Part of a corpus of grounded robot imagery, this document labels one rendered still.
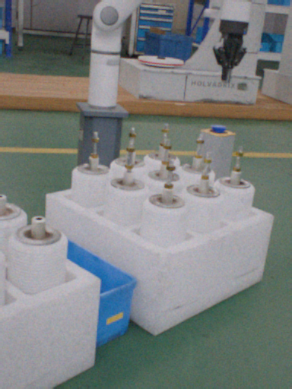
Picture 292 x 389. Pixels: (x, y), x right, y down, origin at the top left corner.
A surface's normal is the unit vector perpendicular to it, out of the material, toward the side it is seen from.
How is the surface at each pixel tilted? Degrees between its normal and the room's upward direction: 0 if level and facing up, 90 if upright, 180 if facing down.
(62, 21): 90
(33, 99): 90
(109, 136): 90
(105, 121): 90
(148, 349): 0
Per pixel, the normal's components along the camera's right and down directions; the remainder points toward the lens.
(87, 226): -0.70, 0.17
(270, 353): 0.10, -0.94
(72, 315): 0.72, 0.30
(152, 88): 0.27, 0.35
